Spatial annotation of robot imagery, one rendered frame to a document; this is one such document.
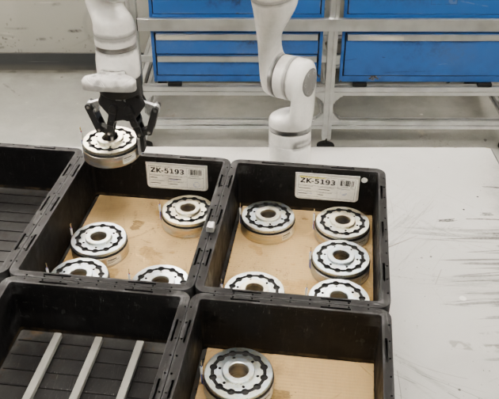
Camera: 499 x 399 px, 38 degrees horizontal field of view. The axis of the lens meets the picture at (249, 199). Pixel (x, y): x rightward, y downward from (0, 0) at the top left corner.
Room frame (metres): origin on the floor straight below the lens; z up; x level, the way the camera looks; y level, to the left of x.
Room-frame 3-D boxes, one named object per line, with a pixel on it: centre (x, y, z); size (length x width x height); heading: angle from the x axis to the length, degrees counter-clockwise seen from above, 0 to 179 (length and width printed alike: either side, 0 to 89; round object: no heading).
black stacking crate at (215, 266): (1.03, -0.09, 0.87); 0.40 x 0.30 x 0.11; 172
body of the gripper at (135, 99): (1.17, 0.23, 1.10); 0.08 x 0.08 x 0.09
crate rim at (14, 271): (1.06, 0.21, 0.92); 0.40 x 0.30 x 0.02; 172
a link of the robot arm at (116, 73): (1.16, 0.23, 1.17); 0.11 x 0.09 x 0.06; 173
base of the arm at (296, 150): (1.39, -0.09, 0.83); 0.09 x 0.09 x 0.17; 12
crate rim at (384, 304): (1.03, -0.09, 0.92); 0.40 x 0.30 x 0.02; 172
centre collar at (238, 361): (0.75, 0.02, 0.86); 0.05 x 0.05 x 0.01
